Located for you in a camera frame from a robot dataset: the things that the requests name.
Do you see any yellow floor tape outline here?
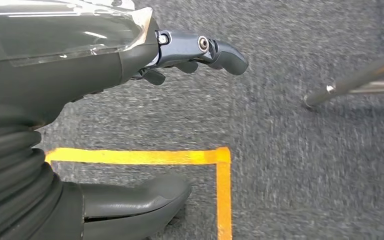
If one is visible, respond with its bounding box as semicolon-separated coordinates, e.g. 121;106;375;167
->
44;147;233;240

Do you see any silver metal workbench frame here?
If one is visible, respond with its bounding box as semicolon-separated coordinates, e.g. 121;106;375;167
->
302;49;384;111

